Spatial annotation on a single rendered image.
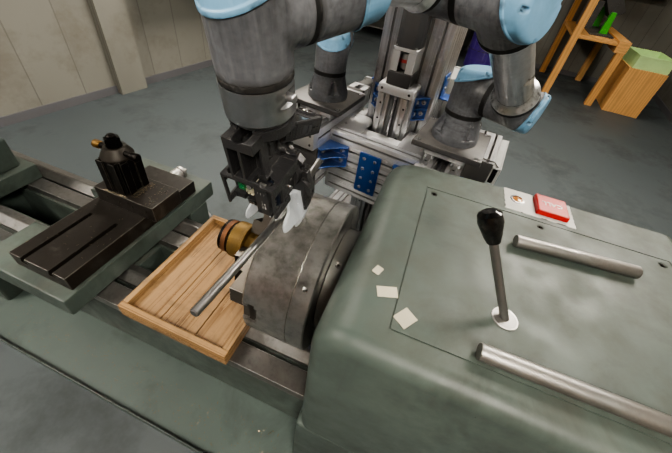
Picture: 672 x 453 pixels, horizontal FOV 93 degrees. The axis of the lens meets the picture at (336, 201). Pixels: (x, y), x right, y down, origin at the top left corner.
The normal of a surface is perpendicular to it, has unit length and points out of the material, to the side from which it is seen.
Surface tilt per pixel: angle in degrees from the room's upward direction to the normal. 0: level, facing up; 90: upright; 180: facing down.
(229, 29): 100
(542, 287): 0
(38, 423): 0
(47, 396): 0
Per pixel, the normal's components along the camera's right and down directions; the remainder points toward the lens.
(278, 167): 0.04, -0.65
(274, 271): -0.18, -0.09
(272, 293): -0.25, 0.13
